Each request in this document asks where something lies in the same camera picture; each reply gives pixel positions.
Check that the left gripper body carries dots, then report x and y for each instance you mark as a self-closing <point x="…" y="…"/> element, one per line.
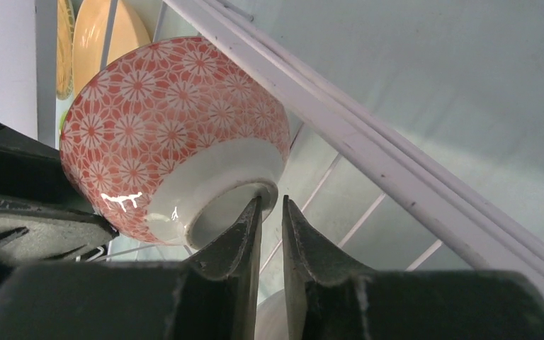
<point x="33" y="171"/>

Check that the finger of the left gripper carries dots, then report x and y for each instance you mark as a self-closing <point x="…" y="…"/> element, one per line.
<point x="33" y="231"/>

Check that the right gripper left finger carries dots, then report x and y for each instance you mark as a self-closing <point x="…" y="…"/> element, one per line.
<point x="210" y="295"/>

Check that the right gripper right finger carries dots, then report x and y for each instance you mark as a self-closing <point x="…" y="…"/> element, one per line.
<point x="331" y="295"/>

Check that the yellow woven plate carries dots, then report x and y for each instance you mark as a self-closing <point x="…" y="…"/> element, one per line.
<point x="65" y="34"/>

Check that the beige plate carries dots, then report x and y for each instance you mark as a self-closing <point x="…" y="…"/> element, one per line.
<point x="128" y="33"/>

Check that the red patterned bowl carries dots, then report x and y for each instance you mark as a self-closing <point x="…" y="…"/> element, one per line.
<point x="171" y="141"/>

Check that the white ribbed bowl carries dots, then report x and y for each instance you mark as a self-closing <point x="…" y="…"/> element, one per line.
<point x="271" y="318"/>

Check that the white wire dish rack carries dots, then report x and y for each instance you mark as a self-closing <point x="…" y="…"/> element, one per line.
<point x="475" y="229"/>

